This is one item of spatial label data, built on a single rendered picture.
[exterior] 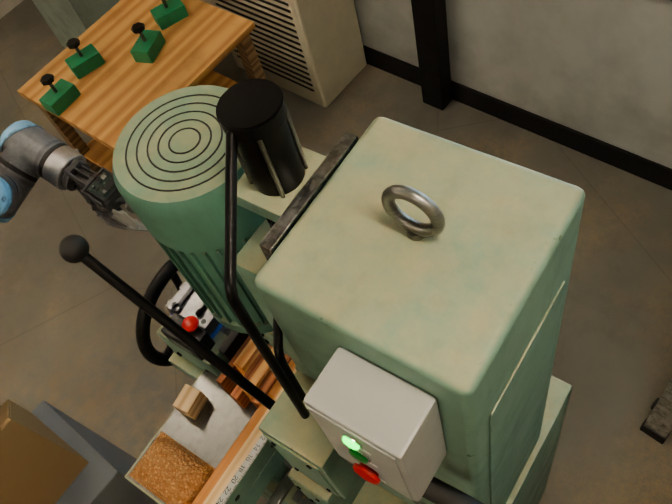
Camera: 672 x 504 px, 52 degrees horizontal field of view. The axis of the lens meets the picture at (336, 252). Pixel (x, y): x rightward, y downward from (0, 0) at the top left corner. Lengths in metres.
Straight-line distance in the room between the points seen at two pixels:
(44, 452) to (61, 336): 1.08
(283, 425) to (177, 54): 1.86
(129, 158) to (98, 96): 1.72
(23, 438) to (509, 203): 1.19
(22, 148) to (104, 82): 0.95
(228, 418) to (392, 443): 0.72
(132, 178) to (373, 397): 0.35
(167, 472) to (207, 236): 0.57
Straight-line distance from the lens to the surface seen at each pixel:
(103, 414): 2.46
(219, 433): 1.26
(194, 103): 0.81
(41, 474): 1.68
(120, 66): 2.56
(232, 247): 0.57
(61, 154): 1.60
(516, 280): 0.59
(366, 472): 0.69
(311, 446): 0.78
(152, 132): 0.80
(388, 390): 0.59
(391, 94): 2.87
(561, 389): 1.32
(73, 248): 0.87
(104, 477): 1.74
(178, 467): 1.23
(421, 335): 0.57
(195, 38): 2.53
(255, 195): 0.67
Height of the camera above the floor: 2.03
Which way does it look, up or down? 56 degrees down
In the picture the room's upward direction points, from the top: 20 degrees counter-clockwise
